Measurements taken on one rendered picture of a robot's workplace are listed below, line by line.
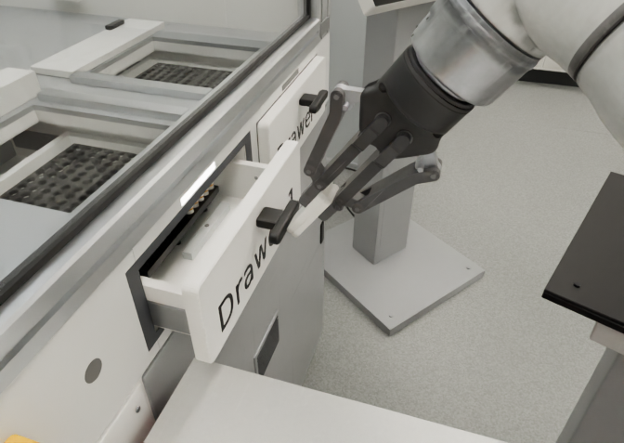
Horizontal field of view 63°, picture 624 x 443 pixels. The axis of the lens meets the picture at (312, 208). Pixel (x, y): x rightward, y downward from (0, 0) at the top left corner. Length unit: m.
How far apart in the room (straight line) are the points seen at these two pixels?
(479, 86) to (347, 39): 1.75
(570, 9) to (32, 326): 0.41
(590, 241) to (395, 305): 0.95
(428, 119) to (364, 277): 1.36
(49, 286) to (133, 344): 0.15
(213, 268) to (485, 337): 1.31
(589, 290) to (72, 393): 0.61
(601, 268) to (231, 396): 0.52
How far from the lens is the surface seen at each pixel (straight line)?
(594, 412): 0.93
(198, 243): 0.64
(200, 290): 0.47
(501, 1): 0.39
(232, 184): 0.72
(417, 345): 1.63
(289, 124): 0.81
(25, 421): 0.46
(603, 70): 0.36
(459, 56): 0.40
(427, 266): 1.83
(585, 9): 0.36
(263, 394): 0.59
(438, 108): 0.42
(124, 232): 0.49
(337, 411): 0.58
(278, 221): 0.56
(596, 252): 0.83
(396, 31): 1.39
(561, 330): 1.82
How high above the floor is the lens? 1.25
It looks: 36 degrees down
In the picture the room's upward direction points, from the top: straight up
